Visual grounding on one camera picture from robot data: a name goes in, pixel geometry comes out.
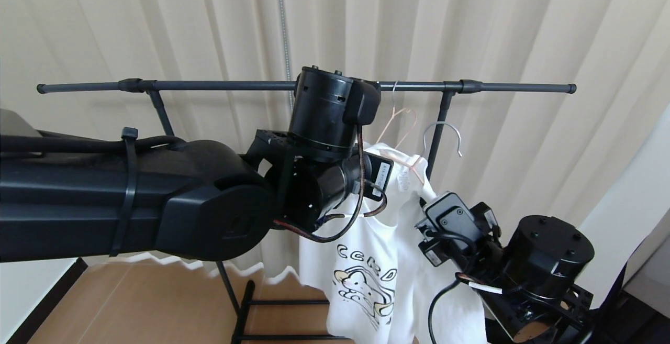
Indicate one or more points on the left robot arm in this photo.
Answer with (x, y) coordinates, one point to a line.
(104, 197)

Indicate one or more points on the white t-shirt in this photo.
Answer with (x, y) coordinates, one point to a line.
(419, 281)

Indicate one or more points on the black clothes rack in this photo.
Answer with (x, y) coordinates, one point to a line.
(209, 86)

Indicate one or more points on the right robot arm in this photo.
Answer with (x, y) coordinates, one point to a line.
(549, 255)

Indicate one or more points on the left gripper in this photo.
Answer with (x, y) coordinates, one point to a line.
(314, 192)

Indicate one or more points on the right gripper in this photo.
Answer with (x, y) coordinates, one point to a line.
(497, 281)

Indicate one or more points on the pink clothes hanger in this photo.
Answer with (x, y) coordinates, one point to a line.
(393, 113)
(426, 132)

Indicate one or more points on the beige curtain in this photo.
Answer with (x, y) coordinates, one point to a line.
(131, 19)

